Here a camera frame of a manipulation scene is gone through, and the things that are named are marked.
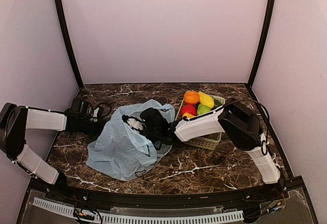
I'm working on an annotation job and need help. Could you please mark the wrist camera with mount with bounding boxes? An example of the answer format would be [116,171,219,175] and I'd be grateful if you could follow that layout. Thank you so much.
[122,115,145,133]
[90,102,112,122]

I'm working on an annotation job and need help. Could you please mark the light green round fruit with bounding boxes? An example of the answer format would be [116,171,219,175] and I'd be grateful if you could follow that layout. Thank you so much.
[196,104,212,116]

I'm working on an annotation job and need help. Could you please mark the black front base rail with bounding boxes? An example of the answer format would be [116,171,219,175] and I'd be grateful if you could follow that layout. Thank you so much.
[17,176,318,223]

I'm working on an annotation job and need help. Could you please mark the yellow orange mango fruit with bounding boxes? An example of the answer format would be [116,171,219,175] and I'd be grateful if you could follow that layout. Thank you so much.
[181,113,196,119]

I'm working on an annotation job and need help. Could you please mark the black right corner frame post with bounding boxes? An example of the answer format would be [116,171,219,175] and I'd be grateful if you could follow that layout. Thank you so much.
[247,0,275,90]

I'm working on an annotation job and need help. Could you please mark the pale green perforated basket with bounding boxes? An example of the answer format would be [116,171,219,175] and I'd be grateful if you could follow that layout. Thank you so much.
[175,95,225,150]

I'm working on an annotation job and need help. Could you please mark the large red fruit left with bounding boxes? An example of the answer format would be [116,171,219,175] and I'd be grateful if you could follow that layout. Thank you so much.
[180,104,197,117]

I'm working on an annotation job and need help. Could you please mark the light blue printed plastic bag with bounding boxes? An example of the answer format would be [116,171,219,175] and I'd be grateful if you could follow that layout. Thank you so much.
[86,99,175,181]

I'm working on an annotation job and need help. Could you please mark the black left corner frame post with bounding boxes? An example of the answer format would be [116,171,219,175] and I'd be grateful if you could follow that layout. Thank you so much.
[54,0,84,89]

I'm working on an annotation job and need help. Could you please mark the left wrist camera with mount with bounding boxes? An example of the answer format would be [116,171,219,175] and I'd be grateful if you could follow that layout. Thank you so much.
[90,102,112,122]

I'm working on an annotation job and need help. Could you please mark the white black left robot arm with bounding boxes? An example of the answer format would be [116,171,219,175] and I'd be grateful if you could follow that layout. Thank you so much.
[1,101,104,201]

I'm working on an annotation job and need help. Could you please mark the orange persimmon fruit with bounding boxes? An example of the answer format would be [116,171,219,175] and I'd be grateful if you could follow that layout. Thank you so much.
[183,91,200,105]

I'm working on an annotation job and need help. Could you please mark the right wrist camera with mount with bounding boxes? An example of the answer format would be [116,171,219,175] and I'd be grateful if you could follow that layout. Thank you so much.
[122,115,145,133]

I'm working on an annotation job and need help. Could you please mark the white slotted cable duct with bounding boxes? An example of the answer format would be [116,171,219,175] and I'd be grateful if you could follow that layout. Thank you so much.
[33,197,244,223]

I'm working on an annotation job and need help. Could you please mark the black corner frame post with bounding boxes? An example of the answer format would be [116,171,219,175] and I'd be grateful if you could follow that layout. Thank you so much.
[54,0,84,89]
[247,0,275,90]

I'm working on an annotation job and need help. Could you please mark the yellow lemon fruit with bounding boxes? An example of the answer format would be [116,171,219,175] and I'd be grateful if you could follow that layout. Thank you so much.
[198,92,215,109]

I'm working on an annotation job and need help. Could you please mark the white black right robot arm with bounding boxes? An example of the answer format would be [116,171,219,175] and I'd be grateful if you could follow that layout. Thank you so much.
[140,98,285,200]

